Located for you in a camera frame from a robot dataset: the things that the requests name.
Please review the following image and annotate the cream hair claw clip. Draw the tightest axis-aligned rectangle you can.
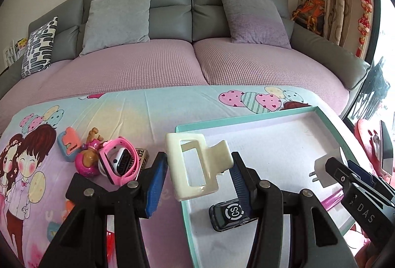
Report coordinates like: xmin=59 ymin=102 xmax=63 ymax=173
xmin=165 ymin=132 xmax=235 ymax=202

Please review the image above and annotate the pink round toy figure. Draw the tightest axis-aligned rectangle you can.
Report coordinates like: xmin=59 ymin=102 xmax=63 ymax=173
xmin=75 ymin=128 xmax=107 ymax=177

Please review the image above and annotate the dark phone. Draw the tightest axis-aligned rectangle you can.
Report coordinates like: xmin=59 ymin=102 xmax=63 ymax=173
xmin=372 ymin=120 xmax=395 ymax=176

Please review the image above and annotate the red heart shaped stand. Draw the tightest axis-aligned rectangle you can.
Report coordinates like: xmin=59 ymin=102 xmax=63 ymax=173
xmin=354 ymin=119 xmax=385 ymax=176

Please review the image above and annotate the teal rimmed white tray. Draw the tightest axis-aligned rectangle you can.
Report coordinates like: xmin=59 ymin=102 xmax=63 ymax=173
xmin=175 ymin=106 xmax=368 ymax=268

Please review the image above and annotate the metal drying rack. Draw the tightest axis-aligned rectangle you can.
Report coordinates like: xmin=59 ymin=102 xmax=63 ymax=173
xmin=350 ymin=56 xmax=389 ymax=120

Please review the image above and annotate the gold patterned small box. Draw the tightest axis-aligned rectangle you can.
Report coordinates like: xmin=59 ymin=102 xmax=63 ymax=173
xmin=136 ymin=147 xmax=152 ymax=170

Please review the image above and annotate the pink kids watch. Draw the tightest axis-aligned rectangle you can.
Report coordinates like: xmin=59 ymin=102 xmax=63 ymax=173
xmin=98 ymin=137 xmax=145 ymax=186

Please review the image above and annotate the cartoon printed blanket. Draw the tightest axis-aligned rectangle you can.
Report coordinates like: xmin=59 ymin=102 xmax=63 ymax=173
xmin=0 ymin=85 xmax=371 ymax=268

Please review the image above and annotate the purple sofa seat cover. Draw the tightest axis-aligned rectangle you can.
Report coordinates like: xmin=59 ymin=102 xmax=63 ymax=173
xmin=0 ymin=38 xmax=351 ymax=136

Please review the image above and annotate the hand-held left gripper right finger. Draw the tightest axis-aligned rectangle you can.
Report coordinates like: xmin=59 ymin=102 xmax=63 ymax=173
xmin=229 ymin=151 xmax=352 ymax=268

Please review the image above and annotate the light grey cushion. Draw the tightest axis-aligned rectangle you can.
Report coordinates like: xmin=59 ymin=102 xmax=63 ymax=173
xmin=79 ymin=0 xmax=154 ymax=57

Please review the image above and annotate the blue and orange stamp toy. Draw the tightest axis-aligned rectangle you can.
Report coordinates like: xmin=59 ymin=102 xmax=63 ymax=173
xmin=57 ymin=127 xmax=81 ymax=161

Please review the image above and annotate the black toy car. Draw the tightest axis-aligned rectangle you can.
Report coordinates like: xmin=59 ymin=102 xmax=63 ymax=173
xmin=209 ymin=198 xmax=260 ymax=230

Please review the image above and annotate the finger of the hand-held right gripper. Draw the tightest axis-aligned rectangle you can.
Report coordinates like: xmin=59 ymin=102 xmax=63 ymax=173
xmin=325 ymin=157 xmax=395 ymax=245
xmin=347 ymin=160 xmax=395 ymax=216

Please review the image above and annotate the grey and purple cushion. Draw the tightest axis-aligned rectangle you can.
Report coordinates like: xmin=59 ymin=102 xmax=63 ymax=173
xmin=217 ymin=0 xmax=292 ymax=50

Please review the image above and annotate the black and white patterned cushion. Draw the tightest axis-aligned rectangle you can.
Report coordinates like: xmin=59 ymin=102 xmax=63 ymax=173
xmin=21 ymin=16 xmax=59 ymax=79

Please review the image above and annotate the white rack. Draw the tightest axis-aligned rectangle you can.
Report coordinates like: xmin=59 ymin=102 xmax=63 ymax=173
xmin=2 ymin=47 xmax=19 ymax=68

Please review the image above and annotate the orange backpack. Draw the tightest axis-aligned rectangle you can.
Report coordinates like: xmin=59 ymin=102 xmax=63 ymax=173
xmin=291 ymin=0 xmax=326 ymax=37

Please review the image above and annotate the white charger plug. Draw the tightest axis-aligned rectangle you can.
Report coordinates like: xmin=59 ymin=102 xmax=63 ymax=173
xmin=309 ymin=153 xmax=348 ymax=190

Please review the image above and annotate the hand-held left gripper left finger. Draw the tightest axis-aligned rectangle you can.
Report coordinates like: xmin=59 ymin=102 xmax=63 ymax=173
xmin=40 ymin=151 xmax=169 ymax=268

